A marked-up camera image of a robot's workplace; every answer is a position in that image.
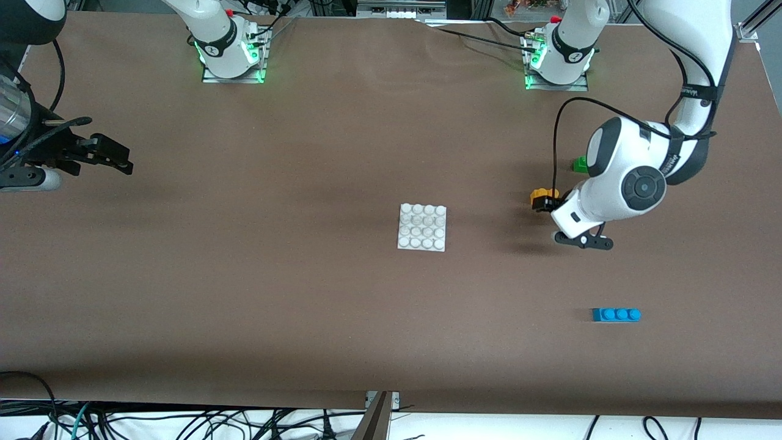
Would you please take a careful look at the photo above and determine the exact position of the blue three-stud block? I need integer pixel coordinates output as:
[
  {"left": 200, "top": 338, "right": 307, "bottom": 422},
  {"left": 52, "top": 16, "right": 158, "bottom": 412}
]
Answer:
[{"left": 591, "top": 307, "right": 642, "bottom": 323}]

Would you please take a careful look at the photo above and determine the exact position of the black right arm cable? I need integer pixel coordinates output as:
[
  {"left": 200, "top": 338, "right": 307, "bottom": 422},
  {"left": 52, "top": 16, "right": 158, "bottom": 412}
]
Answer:
[{"left": 0, "top": 38, "right": 93, "bottom": 167}]

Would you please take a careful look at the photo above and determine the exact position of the thick black looped cable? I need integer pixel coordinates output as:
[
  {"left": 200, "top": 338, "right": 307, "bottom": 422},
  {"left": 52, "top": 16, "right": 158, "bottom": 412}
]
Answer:
[{"left": 0, "top": 370, "right": 60, "bottom": 440}]

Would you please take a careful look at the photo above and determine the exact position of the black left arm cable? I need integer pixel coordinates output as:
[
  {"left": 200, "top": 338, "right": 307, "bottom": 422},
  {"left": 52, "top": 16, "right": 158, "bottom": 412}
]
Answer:
[{"left": 552, "top": 0, "right": 717, "bottom": 196}]

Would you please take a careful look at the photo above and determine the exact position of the dark table support post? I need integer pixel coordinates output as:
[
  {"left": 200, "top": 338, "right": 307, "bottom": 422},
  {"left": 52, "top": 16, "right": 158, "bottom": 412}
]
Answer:
[{"left": 350, "top": 391, "right": 393, "bottom": 440}]

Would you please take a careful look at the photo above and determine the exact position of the aluminium frame profile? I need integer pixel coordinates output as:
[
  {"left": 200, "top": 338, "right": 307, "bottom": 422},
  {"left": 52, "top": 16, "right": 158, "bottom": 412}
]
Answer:
[{"left": 736, "top": 0, "right": 782, "bottom": 42}]

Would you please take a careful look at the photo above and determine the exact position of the black cable at arm base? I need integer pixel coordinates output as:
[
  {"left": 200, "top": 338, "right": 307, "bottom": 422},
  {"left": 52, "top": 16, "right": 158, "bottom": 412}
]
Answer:
[{"left": 241, "top": 0, "right": 291, "bottom": 36}]

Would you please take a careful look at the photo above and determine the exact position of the white studded base plate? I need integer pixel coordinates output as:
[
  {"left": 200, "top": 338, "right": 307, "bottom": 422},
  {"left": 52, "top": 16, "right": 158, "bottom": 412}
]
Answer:
[{"left": 397, "top": 203, "right": 447, "bottom": 252}]

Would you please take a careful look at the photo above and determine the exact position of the short black tabletop cable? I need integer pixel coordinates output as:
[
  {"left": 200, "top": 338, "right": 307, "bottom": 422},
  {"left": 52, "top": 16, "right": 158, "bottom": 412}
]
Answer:
[{"left": 484, "top": 17, "right": 539, "bottom": 39}]

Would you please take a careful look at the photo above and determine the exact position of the long black tabletop cable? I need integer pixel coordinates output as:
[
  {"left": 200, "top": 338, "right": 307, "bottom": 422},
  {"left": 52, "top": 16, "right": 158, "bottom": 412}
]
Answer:
[{"left": 426, "top": 23, "right": 538, "bottom": 53}]

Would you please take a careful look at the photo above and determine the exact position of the teal cable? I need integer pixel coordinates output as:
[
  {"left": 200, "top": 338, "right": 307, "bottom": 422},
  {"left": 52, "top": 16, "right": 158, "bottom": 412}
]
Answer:
[{"left": 68, "top": 402, "right": 91, "bottom": 440}]

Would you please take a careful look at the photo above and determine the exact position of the thin grey cable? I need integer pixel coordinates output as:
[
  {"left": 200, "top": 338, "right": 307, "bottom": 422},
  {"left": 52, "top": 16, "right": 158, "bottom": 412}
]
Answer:
[{"left": 260, "top": 16, "right": 300, "bottom": 47}]

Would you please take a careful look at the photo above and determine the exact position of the white power strip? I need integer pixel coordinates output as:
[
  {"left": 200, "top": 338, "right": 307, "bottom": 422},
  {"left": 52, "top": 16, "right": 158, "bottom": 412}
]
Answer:
[{"left": 356, "top": 0, "right": 448, "bottom": 19}]

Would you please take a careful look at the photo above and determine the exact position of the colourful toy pile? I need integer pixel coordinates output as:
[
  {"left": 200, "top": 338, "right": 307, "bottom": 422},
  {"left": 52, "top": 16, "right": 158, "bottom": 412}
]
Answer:
[{"left": 504, "top": 0, "right": 550, "bottom": 16}]

